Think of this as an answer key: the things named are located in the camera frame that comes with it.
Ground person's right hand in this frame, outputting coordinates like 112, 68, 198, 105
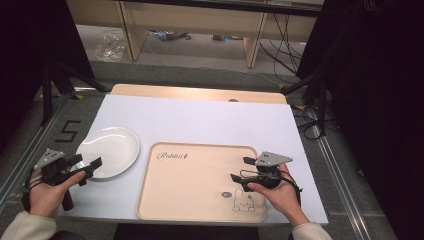
247, 162, 310, 228

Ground beige tray with rabbit print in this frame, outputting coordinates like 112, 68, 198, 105
136, 141, 268, 224

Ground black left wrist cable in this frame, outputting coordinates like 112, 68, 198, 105
21, 169, 45, 212

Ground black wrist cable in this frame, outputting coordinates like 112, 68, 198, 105
21, 169, 45, 212
279, 164, 304, 207

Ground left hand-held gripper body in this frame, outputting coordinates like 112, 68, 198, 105
33, 148, 95, 212

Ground black metal stand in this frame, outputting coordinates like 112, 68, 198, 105
282, 71, 330, 138
39, 61, 109, 127

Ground person's dark clothing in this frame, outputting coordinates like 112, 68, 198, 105
49, 223, 294, 240

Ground white table cover sheet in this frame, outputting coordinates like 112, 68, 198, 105
59, 93, 330, 226

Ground metal floor rail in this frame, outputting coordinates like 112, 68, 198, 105
308, 106, 373, 240
0, 87, 101, 205

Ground person's left hand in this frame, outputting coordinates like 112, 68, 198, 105
27, 168, 87, 220

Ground black curtain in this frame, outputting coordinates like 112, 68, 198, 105
0, 0, 96, 156
295, 0, 424, 240

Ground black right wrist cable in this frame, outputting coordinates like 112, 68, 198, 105
279, 164, 304, 207

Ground black hanging cables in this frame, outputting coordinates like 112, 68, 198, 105
259, 13, 303, 77

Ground white plate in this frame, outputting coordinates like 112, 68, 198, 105
75, 126, 141, 180

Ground clear plastic bag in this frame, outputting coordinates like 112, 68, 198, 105
94, 29, 127, 63

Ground black floor cables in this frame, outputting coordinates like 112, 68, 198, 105
292, 105, 323, 141

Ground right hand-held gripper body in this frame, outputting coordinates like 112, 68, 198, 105
239, 151, 294, 191

